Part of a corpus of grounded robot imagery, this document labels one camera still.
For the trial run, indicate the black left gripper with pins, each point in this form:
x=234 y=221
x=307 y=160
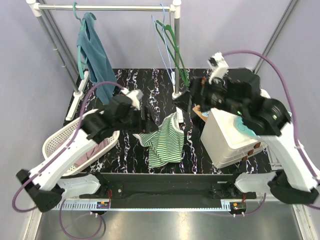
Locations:
x=147 y=126

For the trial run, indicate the teal tank top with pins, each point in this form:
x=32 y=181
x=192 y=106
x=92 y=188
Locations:
x=98 y=64

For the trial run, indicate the green velvet hanger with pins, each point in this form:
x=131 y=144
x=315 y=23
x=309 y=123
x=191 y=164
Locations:
x=173 y=47

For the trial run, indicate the teal cat-ear headphones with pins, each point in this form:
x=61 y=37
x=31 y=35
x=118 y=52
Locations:
x=239 y=125

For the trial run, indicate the white perforated plastic basket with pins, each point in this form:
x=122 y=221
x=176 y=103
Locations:
x=61 y=136

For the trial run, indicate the light blue wire hanger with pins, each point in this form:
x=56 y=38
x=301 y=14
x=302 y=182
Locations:
x=162 y=40

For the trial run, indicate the teal plastic hanger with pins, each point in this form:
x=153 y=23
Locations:
x=82 y=60

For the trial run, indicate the white storage box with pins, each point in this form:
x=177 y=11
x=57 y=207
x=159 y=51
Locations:
x=224 y=144

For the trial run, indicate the pink tank top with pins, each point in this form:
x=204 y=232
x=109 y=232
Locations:
x=91 y=153

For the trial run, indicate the orange cover book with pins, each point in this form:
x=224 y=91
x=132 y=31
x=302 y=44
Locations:
x=202 y=115

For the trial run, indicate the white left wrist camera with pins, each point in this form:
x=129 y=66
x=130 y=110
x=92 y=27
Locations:
x=135 y=95

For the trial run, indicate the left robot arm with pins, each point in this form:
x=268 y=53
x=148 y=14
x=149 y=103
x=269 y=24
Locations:
x=44 y=183

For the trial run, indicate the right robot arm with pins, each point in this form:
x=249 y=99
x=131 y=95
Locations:
x=267 y=120

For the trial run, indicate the white metal clothes rack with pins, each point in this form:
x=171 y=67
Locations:
x=175 y=8

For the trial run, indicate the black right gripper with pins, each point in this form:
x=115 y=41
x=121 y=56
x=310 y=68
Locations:
x=199 y=91

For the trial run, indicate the black mounting base plate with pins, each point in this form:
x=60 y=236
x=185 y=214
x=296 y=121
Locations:
x=168 y=191

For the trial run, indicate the green striped tank top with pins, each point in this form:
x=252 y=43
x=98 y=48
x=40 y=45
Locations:
x=166 y=144

